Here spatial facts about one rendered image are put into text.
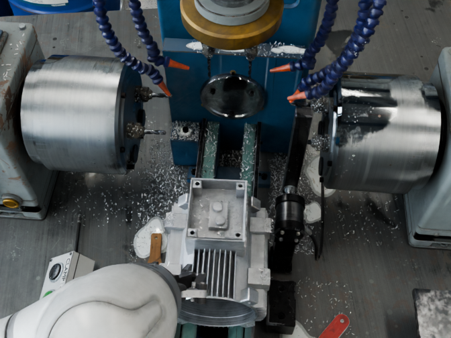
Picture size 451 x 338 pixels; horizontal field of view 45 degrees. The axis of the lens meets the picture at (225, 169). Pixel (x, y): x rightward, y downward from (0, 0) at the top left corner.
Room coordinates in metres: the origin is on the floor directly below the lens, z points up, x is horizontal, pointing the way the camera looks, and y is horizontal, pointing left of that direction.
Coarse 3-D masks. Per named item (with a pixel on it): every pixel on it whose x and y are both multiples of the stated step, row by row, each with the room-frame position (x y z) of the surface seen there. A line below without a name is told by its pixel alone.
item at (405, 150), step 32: (352, 96) 0.69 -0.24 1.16; (384, 96) 0.69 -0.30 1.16; (416, 96) 0.69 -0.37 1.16; (320, 128) 0.74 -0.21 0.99; (352, 128) 0.63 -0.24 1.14; (384, 128) 0.63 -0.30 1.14; (416, 128) 0.63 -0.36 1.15; (320, 160) 0.66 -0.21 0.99; (352, 160) 0.59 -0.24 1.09; (384, 160) 0.58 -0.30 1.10; (416, 160) 0.58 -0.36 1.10
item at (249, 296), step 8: (184, 200) 0.50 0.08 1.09; (248, 200) 0.50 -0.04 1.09; (256, 200) 0.51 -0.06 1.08; (184, 208) 0.50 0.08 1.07; (248, 208) 0.49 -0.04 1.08; (256, 208) 0.49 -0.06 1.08; (248, 288) 0.33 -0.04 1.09; (240, 296) 0.32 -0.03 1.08; (248, 296) 0.32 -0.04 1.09; (256, 296) 0.32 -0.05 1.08; (248, 304) 0.31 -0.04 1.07
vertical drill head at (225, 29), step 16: (192, 0) 0.76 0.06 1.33; (208, 0) 0.73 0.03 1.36; (224, 0) 0.72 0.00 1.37; (240, 0) 0.72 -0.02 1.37; (256, 0) 0.73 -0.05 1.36; (272, 0) 0.76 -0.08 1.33; (192, 16) 0.72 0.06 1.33; (208, 16) 0.71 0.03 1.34; (224, 16) 0.70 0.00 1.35; (240, 16) 0.70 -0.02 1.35; (256, 16) 0.71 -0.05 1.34; (272, 16) 0.72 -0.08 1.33; (192, 32) 0.70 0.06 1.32; (208, 32) 0.68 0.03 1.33; (224, 32) 0.68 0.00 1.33; (240, 32) 0.68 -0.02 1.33; (256, 32) 0.68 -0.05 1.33; (272, 32) 0.70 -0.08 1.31; (208, 48) 0.70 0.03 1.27; (224, 48) 0.67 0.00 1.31; (240, 48) 0.67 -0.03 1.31; (256, 48) 0.71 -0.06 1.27; (208, 64) 0.72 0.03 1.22
